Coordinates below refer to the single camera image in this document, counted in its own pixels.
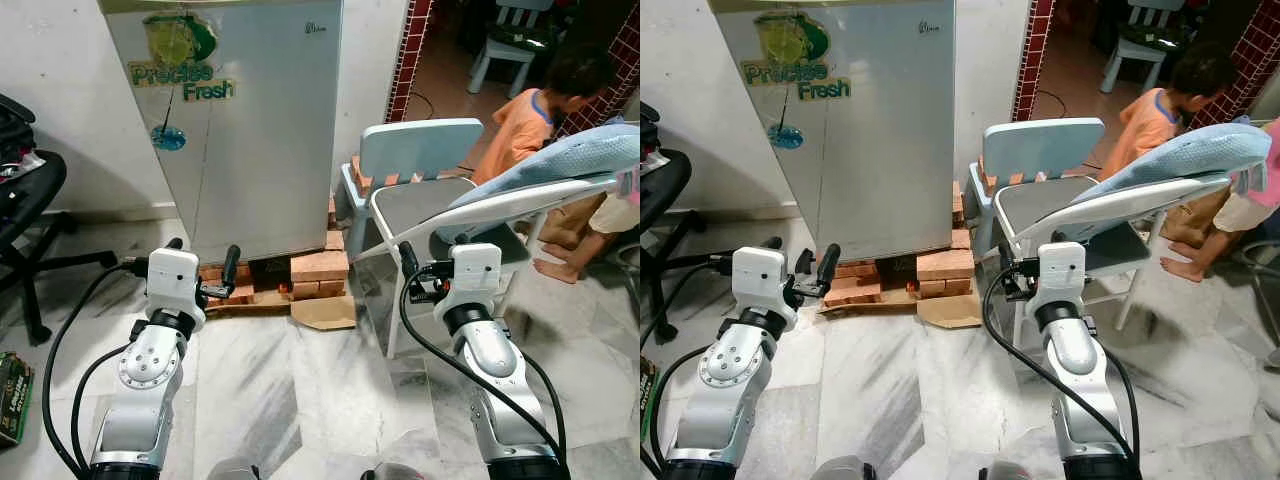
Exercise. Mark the light blue cushion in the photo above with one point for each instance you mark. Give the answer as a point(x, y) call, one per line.
point(560, 160)
point(1180, 155)

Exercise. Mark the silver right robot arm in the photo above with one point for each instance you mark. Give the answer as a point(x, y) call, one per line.
point(490, 360)
point(1072, 350)

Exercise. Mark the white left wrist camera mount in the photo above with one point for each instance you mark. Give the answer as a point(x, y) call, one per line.
point(172, 285)
point(758, 280)

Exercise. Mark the pale blue slatted chair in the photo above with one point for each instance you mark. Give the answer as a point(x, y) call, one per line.
point(510, 48)
point(1140, 47)

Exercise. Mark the grey robot right leg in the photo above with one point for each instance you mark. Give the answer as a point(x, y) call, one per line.
point(1010, 472)
point(392, 472)

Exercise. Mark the small blue round sticker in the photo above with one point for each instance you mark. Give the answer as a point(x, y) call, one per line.
point(786, 136)
point(168, 138)

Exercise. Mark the red clay brick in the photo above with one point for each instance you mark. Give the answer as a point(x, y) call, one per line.
point(212, 271)
point(337, 235)
point(957, 215)
point(860, 285)

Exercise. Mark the black office chair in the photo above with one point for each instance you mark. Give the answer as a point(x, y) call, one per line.
point(665, 180)
point(25, 190)

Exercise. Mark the pale orange brick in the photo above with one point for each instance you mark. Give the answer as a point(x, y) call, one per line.
point(945, 265)
point(320, 266)

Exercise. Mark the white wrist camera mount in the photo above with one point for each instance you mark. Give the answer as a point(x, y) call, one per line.
point(172, 285)
point(478, 275)
point(758, 280)
point(1062, 272)

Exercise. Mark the grey robot leg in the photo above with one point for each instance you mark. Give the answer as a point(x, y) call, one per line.
point(842, 470)
point(392, 472)
point(232, 470)
point(1010, 472)

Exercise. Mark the child in orange shirt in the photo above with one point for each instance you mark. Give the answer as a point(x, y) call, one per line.
point(1145, 125)
point(515, 125)

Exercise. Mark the green printed box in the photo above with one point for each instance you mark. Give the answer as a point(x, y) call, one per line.
point(15, 400)
point(647, 395)

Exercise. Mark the child in pink shirt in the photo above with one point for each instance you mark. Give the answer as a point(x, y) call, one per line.
point(615, 215)
point(1245, 212)

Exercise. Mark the green fresh produce sticker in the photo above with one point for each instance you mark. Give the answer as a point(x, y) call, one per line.
point(180, 40)
point(795, 40)

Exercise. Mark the grey robot left leg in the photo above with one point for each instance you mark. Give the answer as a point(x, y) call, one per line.
point(842, 470)
point(232, 470)

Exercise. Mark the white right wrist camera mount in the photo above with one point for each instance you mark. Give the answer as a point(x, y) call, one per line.
point(478, 275)
point(1062, 272)

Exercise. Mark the white folding chair grey seat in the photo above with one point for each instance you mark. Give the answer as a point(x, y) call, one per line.
point(1040, 200)
point(420, 205)

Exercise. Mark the silver mini fridge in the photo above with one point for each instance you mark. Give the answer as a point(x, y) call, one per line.
point(880, 130)
point(270, 130)

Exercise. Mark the brown cardboard piece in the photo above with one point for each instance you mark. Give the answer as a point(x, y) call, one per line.
point(325, 312)
point(950, 312)

